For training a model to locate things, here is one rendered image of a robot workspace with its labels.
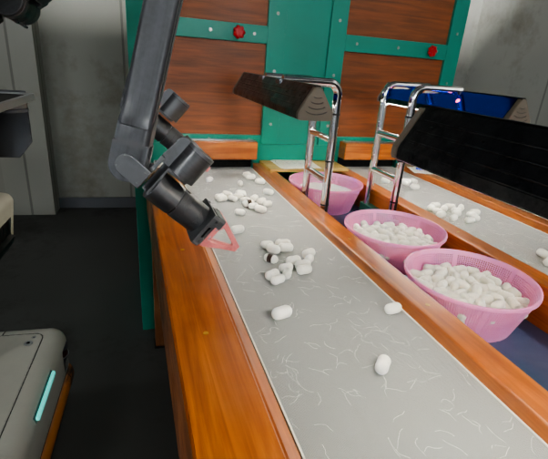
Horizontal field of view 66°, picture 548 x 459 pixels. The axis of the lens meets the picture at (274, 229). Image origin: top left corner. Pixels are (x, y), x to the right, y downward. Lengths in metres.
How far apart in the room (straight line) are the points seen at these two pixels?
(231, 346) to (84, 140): 2.93
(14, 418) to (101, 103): 2.47
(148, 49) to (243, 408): 0.54
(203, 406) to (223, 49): 1.35
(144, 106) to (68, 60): 2.68
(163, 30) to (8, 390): 1.04
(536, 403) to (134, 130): 0.69
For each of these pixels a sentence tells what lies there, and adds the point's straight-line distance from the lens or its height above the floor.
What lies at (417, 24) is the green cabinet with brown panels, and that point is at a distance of 2.00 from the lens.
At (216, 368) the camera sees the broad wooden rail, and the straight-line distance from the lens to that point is 0.60.
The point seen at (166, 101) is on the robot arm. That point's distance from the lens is 1.15.
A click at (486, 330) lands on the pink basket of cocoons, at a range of 0.90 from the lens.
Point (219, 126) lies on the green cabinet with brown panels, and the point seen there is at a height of 0.91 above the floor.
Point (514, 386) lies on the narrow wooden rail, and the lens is 0.69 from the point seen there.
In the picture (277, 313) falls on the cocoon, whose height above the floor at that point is 0.76.
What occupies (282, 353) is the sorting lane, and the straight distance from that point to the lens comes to 0.67.
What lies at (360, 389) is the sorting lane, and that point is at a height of 0.74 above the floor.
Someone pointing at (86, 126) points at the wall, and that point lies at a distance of 3.42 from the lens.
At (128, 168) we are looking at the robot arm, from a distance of 0.72.
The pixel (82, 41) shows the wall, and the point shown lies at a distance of 3.38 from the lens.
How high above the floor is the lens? 1.15
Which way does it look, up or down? 22 degrees down
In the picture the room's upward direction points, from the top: 4 degrees clockwise
